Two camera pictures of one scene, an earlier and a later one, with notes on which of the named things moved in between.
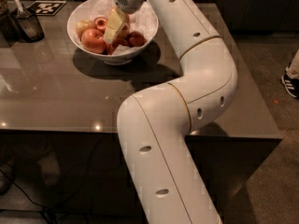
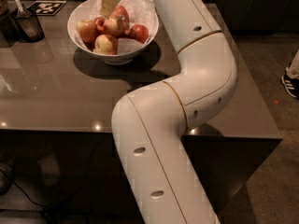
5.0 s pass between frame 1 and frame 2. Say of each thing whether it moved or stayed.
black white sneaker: stayed
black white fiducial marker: stayed
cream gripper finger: moved
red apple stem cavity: stayed
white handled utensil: stayed
